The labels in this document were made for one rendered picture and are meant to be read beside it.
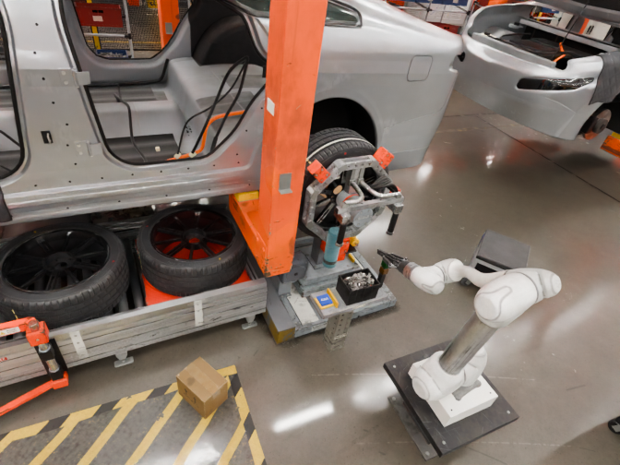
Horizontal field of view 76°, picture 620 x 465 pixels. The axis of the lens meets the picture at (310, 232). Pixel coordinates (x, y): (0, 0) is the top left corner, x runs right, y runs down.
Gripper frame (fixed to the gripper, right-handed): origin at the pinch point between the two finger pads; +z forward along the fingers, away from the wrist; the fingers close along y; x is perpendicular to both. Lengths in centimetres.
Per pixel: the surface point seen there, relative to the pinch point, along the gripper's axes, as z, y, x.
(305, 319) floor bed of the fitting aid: 34, 31, 56
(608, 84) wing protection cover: 34, -282, -70
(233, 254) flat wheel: 54, 67, 6
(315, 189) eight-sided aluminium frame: 25, 29, -36
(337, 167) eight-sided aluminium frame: 21, 17, -47
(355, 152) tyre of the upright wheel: 26, 1, -52
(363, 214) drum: 11.2, 5.4, -20.8
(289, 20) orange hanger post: -6, 58, -114
